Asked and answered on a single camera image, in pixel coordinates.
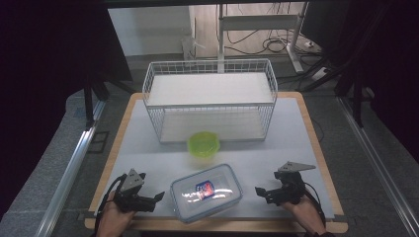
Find person's right hand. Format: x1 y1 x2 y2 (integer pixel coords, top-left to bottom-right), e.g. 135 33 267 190
281 197 326 235

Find white power strip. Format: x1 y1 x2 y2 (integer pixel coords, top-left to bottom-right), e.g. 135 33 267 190
310 66 329 82

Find black metal stand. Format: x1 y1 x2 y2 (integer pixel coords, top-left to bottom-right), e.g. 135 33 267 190
335 65 368 128
82 75 132 131

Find clear rectangular food container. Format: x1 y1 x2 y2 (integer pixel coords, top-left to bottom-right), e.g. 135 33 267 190
169 163 244 225

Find white desk frame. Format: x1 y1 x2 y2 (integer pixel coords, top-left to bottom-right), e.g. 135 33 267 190
216 3 305 74

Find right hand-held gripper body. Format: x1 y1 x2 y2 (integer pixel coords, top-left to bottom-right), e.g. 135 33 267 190
267 160 316 206

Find black floor cables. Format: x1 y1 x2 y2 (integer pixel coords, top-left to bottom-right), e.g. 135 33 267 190
226 29 325 57

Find green round food container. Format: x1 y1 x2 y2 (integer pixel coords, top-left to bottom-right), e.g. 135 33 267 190
187 130 221 167

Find pale grey table mat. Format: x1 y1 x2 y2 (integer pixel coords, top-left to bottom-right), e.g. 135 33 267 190
93 98 336 220

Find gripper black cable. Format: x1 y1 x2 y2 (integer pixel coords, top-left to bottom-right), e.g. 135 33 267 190
94 174 127 236
304 182 328 229

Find dark curtain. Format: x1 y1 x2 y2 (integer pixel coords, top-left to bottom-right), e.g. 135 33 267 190
0 0 132 218
342 0 419 162

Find black square floor plate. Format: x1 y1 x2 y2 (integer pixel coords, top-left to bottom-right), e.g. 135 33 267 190
88 130 111 154

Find wooden table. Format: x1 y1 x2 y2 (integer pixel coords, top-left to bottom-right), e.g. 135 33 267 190
84 92 349 235

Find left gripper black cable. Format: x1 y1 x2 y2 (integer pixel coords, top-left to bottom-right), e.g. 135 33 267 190
94 174 127 236

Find person's left hand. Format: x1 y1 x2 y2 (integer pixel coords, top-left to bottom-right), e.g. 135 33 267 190
98 192 136 236

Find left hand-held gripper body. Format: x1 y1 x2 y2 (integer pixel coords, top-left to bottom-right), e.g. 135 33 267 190
113 168 157 213

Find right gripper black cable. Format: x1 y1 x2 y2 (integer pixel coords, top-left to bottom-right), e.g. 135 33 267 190
304 182 328 229

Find white wire rack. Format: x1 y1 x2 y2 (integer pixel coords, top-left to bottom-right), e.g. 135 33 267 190
141 58 279 145

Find white wall panel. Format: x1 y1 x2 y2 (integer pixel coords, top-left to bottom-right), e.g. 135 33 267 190
108 6 193 57

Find aluminium rail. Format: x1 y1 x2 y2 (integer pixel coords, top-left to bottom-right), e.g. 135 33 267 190
34 100 107 237
339 97 419 236

